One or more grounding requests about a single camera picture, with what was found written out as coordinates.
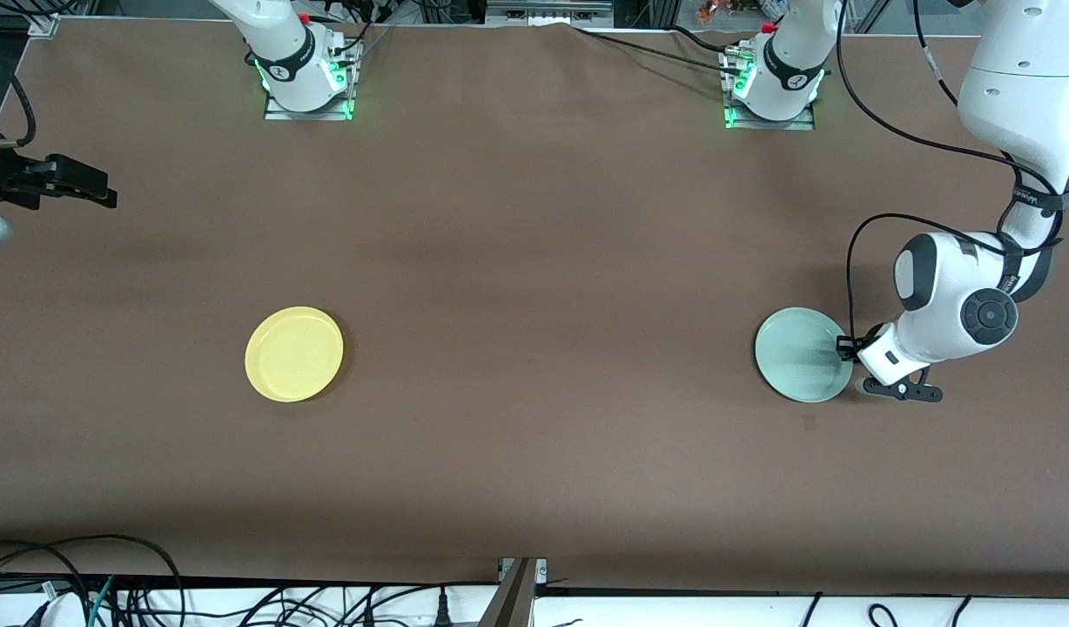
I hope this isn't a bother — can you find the slanted aluminium profile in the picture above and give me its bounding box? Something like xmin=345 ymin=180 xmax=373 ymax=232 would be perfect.
xmin=478 ymin=557 xmax=538 ymax=627

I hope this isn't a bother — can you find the long black cable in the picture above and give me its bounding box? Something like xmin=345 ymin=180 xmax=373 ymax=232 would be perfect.
xmin=574 ymin=26 xmax=744 ymax=78

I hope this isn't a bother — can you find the brown table cover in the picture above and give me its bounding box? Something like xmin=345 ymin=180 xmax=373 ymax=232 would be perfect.
xmin=0 ymin=17 xmax=1069 ymax=595

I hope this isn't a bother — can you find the yellow plate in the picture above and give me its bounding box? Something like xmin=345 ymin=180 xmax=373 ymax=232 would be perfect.
xmin=245 ymin=306 xmax=345 ymax=403

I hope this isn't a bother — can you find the short black cable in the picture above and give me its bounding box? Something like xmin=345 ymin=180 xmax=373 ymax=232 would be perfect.
xmin=665 ymin=24 xmax=737 ymax=51
xmin=326 ymin=22 xmax=374 ymax=57

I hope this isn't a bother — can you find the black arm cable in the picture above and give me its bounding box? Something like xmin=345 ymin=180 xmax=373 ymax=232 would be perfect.
xmin=835 ymin=0 xmax=1066 ymax=349
xmin=0 ymin=33 xmax=37 ymax=149

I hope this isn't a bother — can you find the black velcro strap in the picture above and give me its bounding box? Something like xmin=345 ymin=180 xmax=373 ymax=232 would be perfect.
xmin=1012 ymin=187 xmax=1066 ymax=217

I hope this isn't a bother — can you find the grey metal box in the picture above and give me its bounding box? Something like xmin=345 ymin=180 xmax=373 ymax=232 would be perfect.
xmin=487 ymin=0 xmax=614 ymax=27

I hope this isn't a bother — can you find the large looping black cable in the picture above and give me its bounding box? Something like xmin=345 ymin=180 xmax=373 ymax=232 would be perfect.
xmin=0 ymin=534 xmax=185 ymax=627

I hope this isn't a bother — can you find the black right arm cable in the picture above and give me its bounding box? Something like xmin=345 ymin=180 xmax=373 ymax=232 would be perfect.
xmin=0 ymin=33 xmax=37 ymax=149

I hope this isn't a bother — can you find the pale green plate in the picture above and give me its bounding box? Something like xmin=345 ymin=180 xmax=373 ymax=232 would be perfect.
xmin=754 ymin=307 xmax=854 ymax=404

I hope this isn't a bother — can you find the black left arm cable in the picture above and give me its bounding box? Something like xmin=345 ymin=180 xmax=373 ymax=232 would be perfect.
xmin=835 ymin=0 xmax=1066 ymax=349

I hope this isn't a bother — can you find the grey cable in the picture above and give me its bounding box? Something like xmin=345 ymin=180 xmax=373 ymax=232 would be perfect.
xmin=347 ymin=24 xmax=394 ymax=69

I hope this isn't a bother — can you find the white bench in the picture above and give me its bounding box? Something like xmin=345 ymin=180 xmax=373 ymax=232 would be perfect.
xmin=0 ymin=582 xmax=1069 ymax=627

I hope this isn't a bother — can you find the green cable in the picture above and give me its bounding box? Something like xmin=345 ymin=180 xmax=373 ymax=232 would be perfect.
xmin=89 ymin=575 xmax=118 ymax=627

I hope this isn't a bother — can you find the orange red toy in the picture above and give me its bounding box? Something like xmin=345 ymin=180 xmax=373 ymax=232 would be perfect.
xmin=696 ymin=0 xmax=762 ymax=23

